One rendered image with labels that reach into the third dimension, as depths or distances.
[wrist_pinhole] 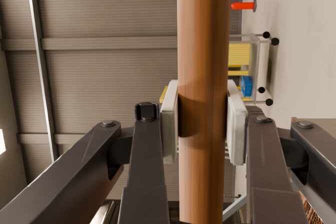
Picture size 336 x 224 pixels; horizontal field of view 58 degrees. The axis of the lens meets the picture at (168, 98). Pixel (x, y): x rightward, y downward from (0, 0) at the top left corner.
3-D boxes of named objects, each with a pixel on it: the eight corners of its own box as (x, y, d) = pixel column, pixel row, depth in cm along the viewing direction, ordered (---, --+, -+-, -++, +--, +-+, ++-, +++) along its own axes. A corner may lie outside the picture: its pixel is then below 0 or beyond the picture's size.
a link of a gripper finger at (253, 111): (252, 139, 13) (323, 141, 13) (239, 104, 18) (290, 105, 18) (250, 169, 14) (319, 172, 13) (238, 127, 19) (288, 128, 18)
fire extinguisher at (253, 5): (256, 12, 575) (228, 13, 580) (254, 12, 597) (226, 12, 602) (257, -1, 568) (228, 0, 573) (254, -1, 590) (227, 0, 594)
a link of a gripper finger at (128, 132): (157, 168, 14) (95, 167, 14) (167, 127, 19) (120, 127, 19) (156, 139, 14) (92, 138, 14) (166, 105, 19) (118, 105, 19)
